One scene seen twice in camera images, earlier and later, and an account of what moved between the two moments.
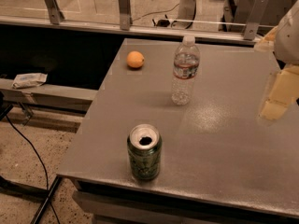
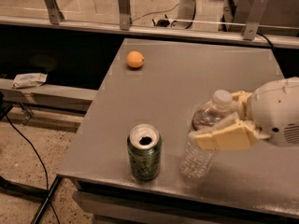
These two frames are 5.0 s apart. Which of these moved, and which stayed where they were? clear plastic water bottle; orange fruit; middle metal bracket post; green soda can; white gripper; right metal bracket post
Moved: clear plastic water bottle; white gripper
Stayed: orange fruit; right metal bracket post; green soda can; middle metal bracket post
